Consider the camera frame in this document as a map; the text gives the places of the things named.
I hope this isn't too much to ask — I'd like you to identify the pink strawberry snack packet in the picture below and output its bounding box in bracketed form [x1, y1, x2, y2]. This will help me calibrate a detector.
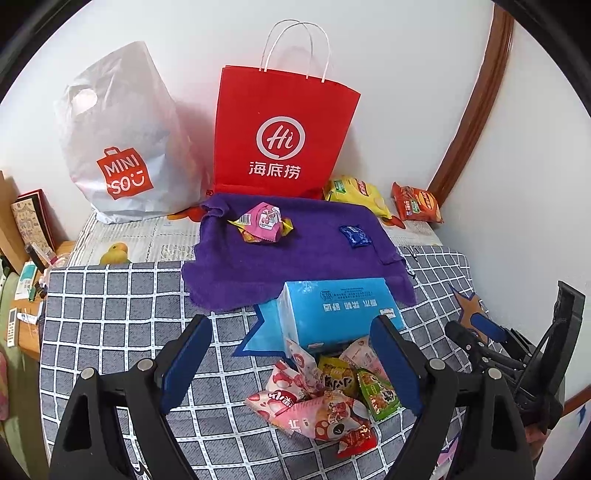
[245, 360, 308, 422]

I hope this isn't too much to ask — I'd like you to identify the grey checkered tablecloth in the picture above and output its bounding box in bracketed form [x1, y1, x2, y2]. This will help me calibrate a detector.
[39, 246, 473, 479]

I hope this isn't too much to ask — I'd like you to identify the pink white snack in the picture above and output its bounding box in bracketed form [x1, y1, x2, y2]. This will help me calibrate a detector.
[286, 339, 325, 396]

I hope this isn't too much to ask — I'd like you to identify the white Miniso plastic bag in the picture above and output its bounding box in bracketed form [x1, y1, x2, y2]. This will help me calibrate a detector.
[59, 41, 209, 224]

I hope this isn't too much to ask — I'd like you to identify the purple towel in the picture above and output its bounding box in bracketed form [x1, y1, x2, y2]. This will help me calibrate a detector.
[181, 193, 417, 312]

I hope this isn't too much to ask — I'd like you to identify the orange chips bag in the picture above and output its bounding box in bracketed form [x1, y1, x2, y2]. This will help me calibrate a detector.
[392, 182, 444, 223]

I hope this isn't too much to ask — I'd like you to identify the brown door frame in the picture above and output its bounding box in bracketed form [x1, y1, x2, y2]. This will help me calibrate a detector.
[428, 5, 515, 206]

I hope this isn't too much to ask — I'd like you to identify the green snack packet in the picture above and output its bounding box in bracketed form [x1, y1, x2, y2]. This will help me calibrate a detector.
[356, 369, 402, 421]

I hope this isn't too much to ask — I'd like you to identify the pink triangular snack packet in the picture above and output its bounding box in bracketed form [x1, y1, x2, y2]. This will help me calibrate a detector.
[228, 202, 294, 244]

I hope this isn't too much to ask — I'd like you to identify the patterned red framed book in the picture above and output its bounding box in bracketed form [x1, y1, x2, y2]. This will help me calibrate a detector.
[10, 189, 56, 264]

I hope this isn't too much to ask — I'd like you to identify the panda print snack packet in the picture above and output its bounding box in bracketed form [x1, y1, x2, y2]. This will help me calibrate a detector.
[271, 391, 370, 441]

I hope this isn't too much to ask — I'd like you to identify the wooden side furniture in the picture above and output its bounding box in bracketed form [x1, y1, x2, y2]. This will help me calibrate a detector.
[1, 177, 74, 360]

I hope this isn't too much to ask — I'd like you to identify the yellow triangular snack packet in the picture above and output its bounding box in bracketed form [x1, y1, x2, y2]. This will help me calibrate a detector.
[318, 356, 360, 398]

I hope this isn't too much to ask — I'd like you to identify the white remote control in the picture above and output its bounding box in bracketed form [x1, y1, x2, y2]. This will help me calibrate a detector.
[6, 308, 19, 348]

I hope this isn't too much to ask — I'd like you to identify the small blue candy packet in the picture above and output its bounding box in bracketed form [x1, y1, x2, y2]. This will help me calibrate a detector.
[339, 225, 373, 249]

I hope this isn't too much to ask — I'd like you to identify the red Haidilao paper bag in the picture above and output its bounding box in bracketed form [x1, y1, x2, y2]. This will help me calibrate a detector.
[212, 19, 361, 198]

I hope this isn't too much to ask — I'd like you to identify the yellow chips bag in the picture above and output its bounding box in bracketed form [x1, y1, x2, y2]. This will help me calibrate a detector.
[324, 175, 393, 220]

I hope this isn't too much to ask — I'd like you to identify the red candy packet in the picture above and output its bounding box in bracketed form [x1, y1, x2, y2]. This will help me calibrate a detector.
[337, 425, 378, 458]

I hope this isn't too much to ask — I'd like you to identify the blue tissue pack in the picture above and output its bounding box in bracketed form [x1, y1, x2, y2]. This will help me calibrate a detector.
[276, 278, 404, 351]

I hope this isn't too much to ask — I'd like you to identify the light pink nougat packet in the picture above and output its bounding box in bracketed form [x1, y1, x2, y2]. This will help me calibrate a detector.
[339, 336, 389, 381]

